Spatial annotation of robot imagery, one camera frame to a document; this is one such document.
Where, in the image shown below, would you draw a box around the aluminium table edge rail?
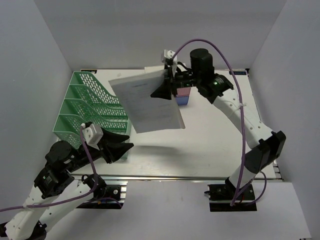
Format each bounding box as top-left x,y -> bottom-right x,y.
67,174 -> 286,182

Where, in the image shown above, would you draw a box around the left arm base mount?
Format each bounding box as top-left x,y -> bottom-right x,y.
77,176 -> 126,210

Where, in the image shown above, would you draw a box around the cream drawer cabinet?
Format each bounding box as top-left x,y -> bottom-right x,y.
144,65 -> 165,73

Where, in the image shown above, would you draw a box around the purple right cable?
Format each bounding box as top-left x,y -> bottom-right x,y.
172,38 -> 268,206

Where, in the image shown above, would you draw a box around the pink drawer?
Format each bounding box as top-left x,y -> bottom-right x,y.
176,87 -> 191,97

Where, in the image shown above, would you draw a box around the purple-blue wide drawer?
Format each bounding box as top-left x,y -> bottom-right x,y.
175,95 -> 190,106

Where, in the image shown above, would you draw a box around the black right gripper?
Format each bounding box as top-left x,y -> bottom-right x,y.
150,63 -> 201,100

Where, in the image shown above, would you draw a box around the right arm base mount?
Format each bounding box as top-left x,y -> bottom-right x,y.
204,181 -> 257,213

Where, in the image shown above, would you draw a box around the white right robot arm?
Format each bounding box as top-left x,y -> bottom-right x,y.
150,48 -> 286,200

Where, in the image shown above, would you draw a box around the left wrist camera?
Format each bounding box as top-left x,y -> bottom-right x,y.
80,123 -> 103,150

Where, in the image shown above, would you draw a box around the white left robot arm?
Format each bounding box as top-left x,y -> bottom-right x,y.
0,124 -> 134,240

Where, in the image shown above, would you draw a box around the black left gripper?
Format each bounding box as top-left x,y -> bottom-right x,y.
67,125 -> 135,172

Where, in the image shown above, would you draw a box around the green file organizer rack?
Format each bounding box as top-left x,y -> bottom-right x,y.
53,71 -> 132,148

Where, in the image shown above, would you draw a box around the clear document folder with papers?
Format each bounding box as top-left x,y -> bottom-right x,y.
109,70 -> 185,134

